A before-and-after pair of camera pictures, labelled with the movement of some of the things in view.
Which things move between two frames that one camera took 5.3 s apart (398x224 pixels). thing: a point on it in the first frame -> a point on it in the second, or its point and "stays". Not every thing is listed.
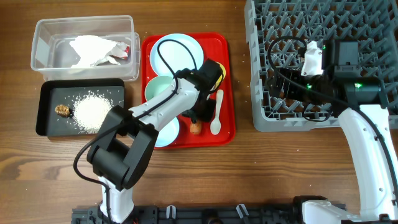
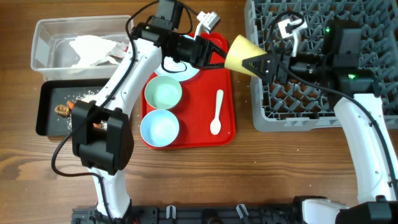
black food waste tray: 77,106 stays
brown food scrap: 63,110 stays
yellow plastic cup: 222,78 -> 241,48
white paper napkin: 94,50 stays
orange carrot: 196,128 -> 70,104
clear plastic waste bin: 53,55 stays
